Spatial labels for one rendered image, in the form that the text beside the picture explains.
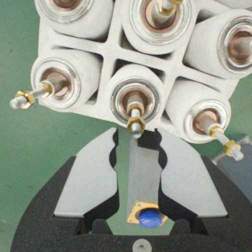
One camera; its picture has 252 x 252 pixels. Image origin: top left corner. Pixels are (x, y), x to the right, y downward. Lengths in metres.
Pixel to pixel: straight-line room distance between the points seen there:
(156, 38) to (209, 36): 0.07
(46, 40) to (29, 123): 0.40
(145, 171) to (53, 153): 0.46
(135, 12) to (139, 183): 0.26
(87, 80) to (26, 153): 0.59
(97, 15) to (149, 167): 0.28
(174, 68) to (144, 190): 0.22
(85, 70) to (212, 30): 0.18
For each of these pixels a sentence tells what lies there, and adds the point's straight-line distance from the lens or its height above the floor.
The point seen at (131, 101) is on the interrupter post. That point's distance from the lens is 0.19.
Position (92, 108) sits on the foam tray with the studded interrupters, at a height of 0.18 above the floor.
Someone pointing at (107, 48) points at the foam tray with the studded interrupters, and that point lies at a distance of 0.28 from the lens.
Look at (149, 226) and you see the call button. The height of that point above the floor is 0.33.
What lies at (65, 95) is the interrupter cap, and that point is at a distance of 0.23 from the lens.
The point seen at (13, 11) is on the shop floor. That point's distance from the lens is 0.59.
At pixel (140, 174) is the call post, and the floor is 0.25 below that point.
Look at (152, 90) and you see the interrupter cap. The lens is 0.21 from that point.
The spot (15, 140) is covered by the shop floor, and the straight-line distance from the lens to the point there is 0.75.
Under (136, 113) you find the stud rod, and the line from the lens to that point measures 0.16.
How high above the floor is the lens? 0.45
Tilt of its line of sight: 62 degrees down
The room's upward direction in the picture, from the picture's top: 176 degrees counter-clockwise
